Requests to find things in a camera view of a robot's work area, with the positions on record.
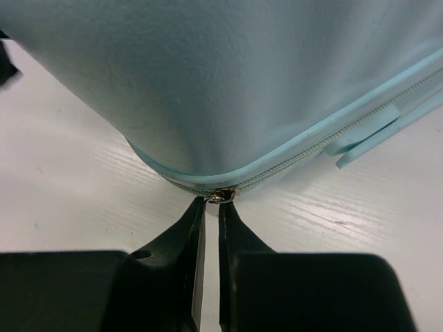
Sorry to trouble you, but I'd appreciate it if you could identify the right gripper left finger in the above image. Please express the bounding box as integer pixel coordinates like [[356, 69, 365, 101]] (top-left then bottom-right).
[[1, 197, 205, 331]]

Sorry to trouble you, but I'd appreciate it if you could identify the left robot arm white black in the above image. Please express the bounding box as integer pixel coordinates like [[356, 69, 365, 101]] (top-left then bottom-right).
[[0, 31, 21, 89]]

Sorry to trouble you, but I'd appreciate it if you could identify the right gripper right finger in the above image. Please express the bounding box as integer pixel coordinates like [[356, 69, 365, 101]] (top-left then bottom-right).
[[219, 203, 416, 331]]

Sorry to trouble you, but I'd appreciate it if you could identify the light blue hardshell suitcase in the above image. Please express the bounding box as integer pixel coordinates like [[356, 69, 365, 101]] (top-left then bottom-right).
[[1, 1, 442, 202]]

